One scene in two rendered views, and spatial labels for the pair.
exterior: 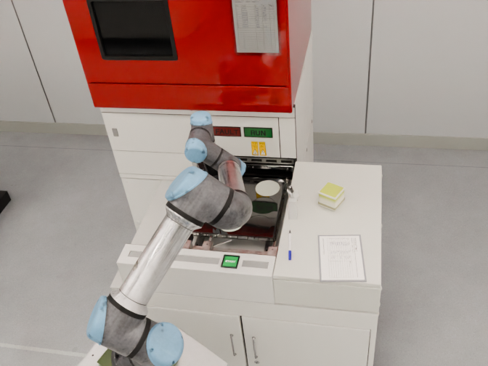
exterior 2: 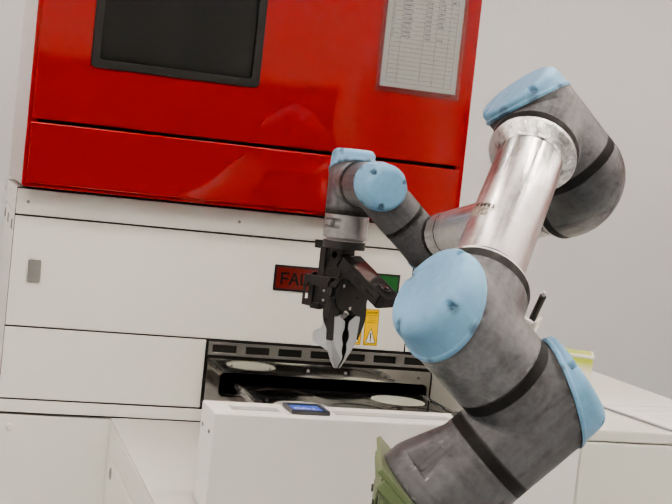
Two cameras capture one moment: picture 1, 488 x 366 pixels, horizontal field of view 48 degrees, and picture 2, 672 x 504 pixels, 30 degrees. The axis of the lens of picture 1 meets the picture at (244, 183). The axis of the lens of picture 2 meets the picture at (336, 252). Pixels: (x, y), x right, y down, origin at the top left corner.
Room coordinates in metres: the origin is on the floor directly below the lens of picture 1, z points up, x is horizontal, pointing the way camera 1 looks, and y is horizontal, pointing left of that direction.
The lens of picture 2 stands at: (-0.15, 1.24, 1.28)
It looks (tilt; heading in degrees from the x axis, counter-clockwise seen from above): 3 degrees down; 328
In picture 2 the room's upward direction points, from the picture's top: 6 degrees clockwise
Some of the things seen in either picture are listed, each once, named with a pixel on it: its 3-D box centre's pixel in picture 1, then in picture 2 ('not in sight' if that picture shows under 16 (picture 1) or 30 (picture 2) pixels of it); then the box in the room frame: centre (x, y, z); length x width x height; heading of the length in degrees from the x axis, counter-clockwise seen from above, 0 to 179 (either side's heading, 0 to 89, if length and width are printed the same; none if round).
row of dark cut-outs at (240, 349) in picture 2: (242, 159); (321, 355); (1.87, 0.00, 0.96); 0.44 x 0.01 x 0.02; 75
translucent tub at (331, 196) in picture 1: (331, 196); (570, 369); (1.52, -0.31, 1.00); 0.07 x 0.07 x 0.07; 49
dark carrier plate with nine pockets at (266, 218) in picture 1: (236, 204); (359, 410); (1.66, 0.04, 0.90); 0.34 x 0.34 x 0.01; 75
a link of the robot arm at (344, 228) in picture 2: not in sight; (344, 228); (1.63, 0.13, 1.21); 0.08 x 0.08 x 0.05
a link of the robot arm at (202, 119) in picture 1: (202, 128); (351, 182); (1.63, 0.12, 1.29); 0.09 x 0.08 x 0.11; 169
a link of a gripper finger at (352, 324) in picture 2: not in sight; (338, 338); (1.64, 0.11, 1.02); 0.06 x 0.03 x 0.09; 14
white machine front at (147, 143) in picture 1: (200, 144); (232, 316); (1.92, 0.17, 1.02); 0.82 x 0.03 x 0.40; 75
